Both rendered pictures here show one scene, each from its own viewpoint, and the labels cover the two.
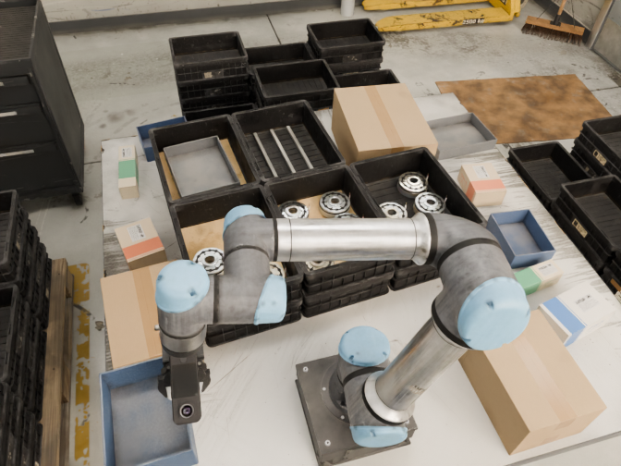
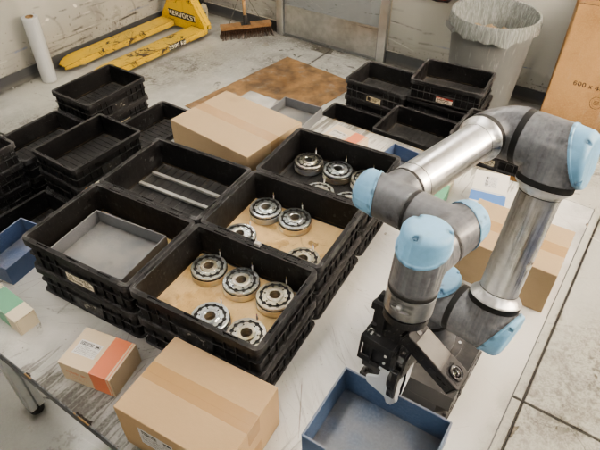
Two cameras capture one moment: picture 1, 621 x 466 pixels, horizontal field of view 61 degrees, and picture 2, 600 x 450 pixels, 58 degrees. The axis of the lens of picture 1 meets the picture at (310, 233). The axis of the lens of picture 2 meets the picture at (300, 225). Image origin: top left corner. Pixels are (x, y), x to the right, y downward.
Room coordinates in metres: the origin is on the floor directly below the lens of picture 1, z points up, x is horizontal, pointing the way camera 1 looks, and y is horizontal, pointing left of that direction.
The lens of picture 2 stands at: (0.12, 0.66, 1.97)
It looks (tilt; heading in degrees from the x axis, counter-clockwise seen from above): 41 degrees down; 322
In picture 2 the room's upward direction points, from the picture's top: straight up
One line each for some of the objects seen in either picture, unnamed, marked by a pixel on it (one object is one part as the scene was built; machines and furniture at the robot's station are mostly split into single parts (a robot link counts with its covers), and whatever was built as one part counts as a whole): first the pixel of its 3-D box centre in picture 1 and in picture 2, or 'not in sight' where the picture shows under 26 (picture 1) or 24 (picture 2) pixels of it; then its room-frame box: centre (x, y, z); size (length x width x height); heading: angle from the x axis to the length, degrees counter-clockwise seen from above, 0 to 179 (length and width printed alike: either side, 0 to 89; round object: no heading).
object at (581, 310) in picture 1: (571, 315); (487, 197); (0.92, -0.81, 0.74); 0.20 x 0.12 x 0.09; 120
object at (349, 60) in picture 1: (342, 67); (108, 120); (2.93, -0.15, 0.37); 0.40 x 0.30 x 0.45; 108
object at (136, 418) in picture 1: (147, 417); (375, 438); (0.40, 0.29, 1.10); 0.20 x 0.15 x 0.07; 20
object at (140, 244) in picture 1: (141, 246); (100, 361); (1.12, 0.56, 0.74); 0.16 x 0.12 x 0.07; 31
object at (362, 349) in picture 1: (363, 358); (436, 293); (0.62, -0.14, 0.97); 0.13 x 0.12 x 0.14; 9
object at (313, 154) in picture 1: (286, 151); (179, 190); (1.49, 0.10, 0.87); 0.40 x 0.30 x 0.11; 23
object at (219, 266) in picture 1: (210, 261); (210, 317); (0.98, 0.29, 0.86); 0.10 x 0.10 x 0.01
